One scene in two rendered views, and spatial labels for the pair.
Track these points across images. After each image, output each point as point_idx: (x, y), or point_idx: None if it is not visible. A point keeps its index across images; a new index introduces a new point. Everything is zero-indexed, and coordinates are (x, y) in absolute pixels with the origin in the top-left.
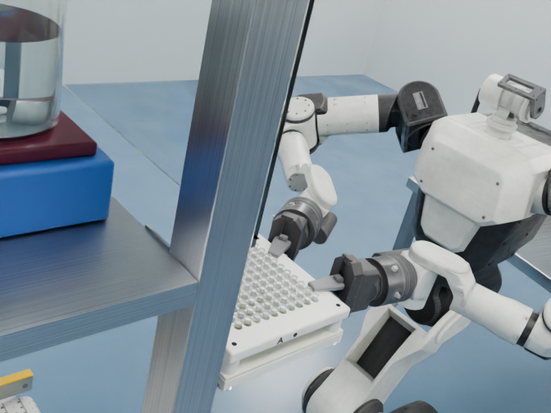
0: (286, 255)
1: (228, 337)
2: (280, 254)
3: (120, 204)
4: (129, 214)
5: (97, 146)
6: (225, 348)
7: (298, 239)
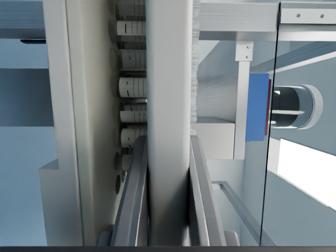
0: (137, 244)
1: (224, 2)
2: (197, 141)
3: (248, 81)
4: (249, 73)
5: (270, 79)
6: (216, 2)
7: (268, 247)
